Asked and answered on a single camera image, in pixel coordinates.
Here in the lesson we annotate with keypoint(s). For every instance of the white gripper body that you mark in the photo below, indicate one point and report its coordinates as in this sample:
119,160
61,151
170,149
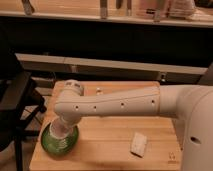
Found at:
60,128

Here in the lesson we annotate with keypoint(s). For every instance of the white squeeze tube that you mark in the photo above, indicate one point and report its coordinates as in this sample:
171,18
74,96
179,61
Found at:
98,91

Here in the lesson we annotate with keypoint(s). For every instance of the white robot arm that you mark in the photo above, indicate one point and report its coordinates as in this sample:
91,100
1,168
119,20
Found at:
193,104

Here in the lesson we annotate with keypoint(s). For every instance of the black chair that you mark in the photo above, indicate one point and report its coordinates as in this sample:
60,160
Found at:
19,104

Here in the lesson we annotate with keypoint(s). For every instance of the green ceramic bowl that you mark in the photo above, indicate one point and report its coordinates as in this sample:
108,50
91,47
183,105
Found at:
58,147

